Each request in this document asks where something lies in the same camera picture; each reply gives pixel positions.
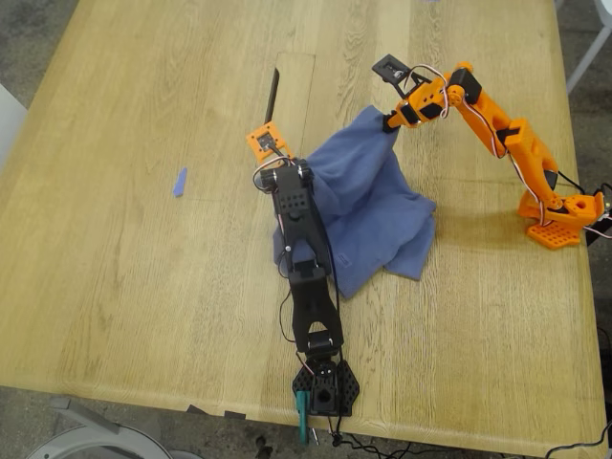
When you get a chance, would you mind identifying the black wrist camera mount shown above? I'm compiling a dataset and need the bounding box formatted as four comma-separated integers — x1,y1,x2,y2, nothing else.
371,54,427,100

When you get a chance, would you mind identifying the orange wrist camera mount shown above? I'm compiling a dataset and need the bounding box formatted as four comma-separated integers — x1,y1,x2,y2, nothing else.
246,120,294,166

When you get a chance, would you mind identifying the grey white round chair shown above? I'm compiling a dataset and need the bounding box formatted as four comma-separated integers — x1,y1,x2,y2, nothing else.
26,396,173,459

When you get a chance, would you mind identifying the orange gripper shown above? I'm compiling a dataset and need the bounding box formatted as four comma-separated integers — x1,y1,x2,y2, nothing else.
382,77,450,135

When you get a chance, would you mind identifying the orange perforated base plate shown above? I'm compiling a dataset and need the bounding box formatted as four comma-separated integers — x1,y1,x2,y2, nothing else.
525,220,582,251

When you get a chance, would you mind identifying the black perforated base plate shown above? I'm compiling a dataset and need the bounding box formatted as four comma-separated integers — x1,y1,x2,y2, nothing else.
292,359,361,417

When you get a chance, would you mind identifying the wooden cable hatch cover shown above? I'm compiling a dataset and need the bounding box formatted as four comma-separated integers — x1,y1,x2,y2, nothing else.
262,52,317,159

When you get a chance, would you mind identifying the black power cable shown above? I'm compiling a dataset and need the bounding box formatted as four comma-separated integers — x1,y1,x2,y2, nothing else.
544,421,612,459

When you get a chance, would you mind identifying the white chair frame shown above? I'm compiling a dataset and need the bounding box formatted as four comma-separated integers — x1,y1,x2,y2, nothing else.
554,0,612,95

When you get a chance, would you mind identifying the teal table clamp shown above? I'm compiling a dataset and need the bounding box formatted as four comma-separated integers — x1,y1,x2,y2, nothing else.
295,390,311,446

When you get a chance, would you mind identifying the white furniture piece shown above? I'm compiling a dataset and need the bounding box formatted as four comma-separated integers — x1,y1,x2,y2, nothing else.
0,83,29,168

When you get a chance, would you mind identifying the blue T-shirt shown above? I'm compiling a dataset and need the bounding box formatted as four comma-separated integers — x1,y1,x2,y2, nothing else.
272,104,437,298

